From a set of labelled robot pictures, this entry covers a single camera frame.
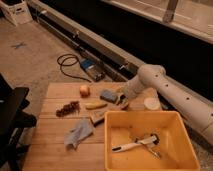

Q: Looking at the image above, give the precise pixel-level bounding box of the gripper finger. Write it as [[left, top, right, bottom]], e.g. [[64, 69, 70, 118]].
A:
[[120, 101, 129, 110]]

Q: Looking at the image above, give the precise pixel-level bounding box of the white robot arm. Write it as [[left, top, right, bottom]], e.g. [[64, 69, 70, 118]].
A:
[[121, 64, 213, 145]]

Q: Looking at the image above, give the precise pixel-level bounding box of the blue sponge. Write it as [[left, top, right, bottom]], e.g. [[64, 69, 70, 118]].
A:
[[100, 89, 117, 103]]

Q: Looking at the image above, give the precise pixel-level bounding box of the yellow banana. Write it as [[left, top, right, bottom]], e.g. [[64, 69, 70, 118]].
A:
[[85, 102, 107, 110]]

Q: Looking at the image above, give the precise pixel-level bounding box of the wooden brush block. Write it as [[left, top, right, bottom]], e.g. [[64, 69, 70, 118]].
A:
[[90, 111, 105, 127]]

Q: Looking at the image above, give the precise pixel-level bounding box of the blue power box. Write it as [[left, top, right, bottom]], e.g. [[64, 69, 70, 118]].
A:
[[80, 59, 105, 82]]

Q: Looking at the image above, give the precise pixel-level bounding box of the red apple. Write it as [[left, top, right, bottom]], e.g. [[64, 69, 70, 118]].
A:
[[79, 85, 90, 98]]

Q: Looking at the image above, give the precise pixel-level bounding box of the grey cloth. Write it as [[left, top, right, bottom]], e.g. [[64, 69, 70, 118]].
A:
[[64, 118, 93, 149]]

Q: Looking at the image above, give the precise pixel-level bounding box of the brown grape bunch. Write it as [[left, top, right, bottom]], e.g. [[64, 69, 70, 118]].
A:
[[56, 101, 80, 117]]

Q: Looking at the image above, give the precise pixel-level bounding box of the metal fork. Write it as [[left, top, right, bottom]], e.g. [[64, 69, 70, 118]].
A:
[[133, 136, 163, 159]]

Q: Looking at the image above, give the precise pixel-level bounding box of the yellow plastic bin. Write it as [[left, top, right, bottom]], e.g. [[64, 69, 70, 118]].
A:
[[105, 111, 200, 171]]

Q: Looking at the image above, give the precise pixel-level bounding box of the black stand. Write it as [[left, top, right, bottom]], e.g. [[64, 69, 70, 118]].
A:
[[0, 73, 37, 171]]

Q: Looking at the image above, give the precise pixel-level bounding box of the white cardboard box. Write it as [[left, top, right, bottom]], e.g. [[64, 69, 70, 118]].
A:
[[0, 0, 32, 26]]

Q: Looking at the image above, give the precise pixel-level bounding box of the white handled peeler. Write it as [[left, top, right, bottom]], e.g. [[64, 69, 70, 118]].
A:
[[112, 134, 159, 152]]

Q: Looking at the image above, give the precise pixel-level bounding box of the black cable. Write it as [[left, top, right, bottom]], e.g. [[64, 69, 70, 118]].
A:
[[56, 53, 93, 83]]

